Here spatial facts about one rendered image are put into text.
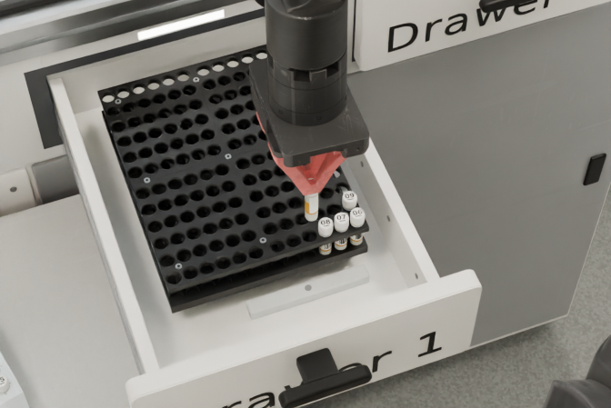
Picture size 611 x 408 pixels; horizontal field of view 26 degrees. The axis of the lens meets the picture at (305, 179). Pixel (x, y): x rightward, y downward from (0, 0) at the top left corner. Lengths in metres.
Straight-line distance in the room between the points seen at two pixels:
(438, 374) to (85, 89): 0.97
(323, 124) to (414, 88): 0.46
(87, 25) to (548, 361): 1.13
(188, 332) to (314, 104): 0.28
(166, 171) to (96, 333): 0.18
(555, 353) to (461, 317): 1.02
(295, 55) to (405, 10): 0.38
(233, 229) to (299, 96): 0.21
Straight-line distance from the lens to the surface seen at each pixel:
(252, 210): 1.12
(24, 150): 1.28
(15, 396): 1.17
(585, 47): 1.49
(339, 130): 0.95
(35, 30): 1.16
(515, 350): 2.10
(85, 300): 1.25
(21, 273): 1.28
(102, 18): 1.17
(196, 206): 1.13
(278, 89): 0.94
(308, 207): 1.06
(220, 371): 1.02
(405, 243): 1.12
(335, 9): 0.89
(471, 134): 1.52
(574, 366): 2.10
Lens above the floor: 1.83
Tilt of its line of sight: 55 degrees down
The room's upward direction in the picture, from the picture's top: straight up
